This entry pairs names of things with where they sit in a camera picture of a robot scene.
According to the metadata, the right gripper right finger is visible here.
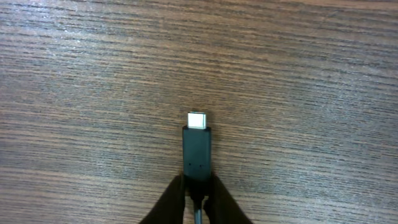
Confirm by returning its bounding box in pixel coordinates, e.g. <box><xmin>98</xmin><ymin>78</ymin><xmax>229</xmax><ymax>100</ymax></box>
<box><xmin>204</xmin><ymin>174</ymin><xmax>252</xmax><ymax>224</ymax></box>

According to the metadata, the black USB charging cable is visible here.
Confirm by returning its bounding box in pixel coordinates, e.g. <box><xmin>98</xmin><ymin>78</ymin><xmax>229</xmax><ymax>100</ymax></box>
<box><xmin>182</xmin><ymin>111</ymin><xmax>213</xmax><ymax>224</ymax></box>

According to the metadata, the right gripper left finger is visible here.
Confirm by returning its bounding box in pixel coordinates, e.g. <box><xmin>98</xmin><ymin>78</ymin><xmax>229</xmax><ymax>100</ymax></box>
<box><xmin>140</xmin><ymin>174</ymin><xmax>185</xmax><ymax>224</ymax></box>

